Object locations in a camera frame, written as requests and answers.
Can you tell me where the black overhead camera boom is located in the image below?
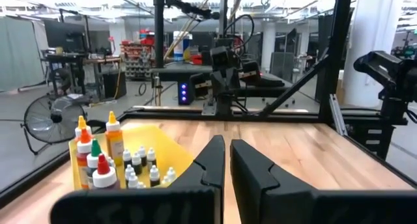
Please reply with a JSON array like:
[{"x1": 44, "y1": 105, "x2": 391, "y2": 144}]
[{"x1": 164, "y1": 0, "x2": 221, "y2": 20}]

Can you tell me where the white blue yellow canister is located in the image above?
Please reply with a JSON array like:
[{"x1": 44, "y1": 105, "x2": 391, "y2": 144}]
[{"x1": 172, "y1": 31, "x2": 193, "y2": 62}]

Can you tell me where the black aluminium rig frame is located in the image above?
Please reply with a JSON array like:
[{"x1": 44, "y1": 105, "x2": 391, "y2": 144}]
[{"x1": 0, "y1": 0, "x2": 417, "y2": 208}]

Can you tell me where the black monitor desk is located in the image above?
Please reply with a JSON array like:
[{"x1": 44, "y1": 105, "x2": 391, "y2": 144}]
[{"x1": 42, "y1": 53, "x2": 87, "y2": 96}]

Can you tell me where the wooden top desk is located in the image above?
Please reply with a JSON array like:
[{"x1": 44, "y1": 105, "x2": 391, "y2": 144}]
[{"x1": 85, "y1": 57, "x2": 122, "y2": 100}]

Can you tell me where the silver aluminium extrusion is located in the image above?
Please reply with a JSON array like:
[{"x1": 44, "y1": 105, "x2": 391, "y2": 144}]
[{"x1": 328, "y1": 93, "x2": 348, "y2": 136}]

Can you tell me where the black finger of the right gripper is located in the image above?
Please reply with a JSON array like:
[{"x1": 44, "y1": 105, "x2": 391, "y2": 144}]
[
  {"x1": 225, "y1": 68, "x2": 240, "y2": 93},
  {"x1": 211, "y1": 70, "x2": 226, "y2": 95}
]

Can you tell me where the large yellow food colouring bottle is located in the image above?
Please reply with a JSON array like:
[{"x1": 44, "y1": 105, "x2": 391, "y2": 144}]
[
  {"x1": 104, "y1": 111, "x2": 125, "y2": 168},
  {"x1": 74, "y1": 115, "x2": 93, "y2": 143}
]

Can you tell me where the black floor fan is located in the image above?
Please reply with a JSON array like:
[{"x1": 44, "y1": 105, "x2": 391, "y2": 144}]
[{"x1": 20, "y1": 94, "x2": 87, "y2": 156}]

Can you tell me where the large green food colouring bottle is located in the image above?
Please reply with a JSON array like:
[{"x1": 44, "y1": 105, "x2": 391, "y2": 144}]
[{"x1": 86, "y1": 138, "x2": 104, "y2": 189}]

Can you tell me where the black flat device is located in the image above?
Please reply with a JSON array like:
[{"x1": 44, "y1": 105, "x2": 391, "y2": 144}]
[{"x1": 259, "y1": 72, "x2": 286, "y2": 88}]

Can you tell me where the black round post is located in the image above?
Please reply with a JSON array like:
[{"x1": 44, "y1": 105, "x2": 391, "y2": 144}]
[{"x1": 152, "y1": 0, "x2": 165, "y2": 68}]

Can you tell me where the grey-green curtain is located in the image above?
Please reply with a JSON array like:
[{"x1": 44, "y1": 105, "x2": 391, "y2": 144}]
[{"x1": 0, "y1": 16, "x2": 46, "y2": 91}]

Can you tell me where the black corner handle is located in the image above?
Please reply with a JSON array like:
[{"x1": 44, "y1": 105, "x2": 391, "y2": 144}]
[{"x1": 86, "y1": 119, "x2": 107, "y2": 133}]

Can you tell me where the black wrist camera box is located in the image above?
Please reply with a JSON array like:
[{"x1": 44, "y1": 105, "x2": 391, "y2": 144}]
[{"x1": 210, "y1": 46, "x2": 231, "y2": 68}]

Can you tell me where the black computer tower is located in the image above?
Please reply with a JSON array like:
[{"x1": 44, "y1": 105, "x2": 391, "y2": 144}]
[{"x1": 102, "y1": 69, "x2": 127, "y2": 100}]

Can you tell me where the large red food colouring bottle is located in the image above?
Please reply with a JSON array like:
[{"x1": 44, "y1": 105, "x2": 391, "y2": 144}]
[{"x1": 92, "y1": 153, "x2": 121, "y2": 189}]

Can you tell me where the black computer monitor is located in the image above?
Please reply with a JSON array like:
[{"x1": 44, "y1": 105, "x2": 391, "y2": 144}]
[{"x1": 44, "y1": 19, "x2": 87, "y2": 53}]

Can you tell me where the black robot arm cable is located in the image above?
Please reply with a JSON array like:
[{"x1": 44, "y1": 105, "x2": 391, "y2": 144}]
[{"x1": 223, "y1": 14, "x2": 255, "y2": 52}]

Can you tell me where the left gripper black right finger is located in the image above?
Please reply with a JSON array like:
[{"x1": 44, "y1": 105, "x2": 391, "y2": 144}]
[{"x1": 229, "y1": 139, "x2": 417, "y2": 224}]

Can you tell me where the red parts drawer rack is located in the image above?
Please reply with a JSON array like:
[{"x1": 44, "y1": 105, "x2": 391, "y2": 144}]
[{"x1": 121, "y1": 38, "x2": 156, "y2": 81}]

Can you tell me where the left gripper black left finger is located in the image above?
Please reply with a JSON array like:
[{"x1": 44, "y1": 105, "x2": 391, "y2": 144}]
[{"x1": 50, "y1": 135, "x2": 226, "y2": 224}]

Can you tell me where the silver arm base bracket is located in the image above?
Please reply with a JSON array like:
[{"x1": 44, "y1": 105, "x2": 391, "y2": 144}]
[{"x1": 201, "y1": 102, "x2": 218, "y2": 117}]

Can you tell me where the yellow translucent plastic bin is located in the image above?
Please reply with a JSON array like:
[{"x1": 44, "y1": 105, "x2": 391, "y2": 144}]
[{"x1": 68, "y1": 124, "x2": 195, "y2": 189}]

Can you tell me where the black slotted camera bracket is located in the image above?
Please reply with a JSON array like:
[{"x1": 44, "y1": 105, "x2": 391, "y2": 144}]
[{"x1": 345, "y1": 118, "x2": 408, "y2": 160}]

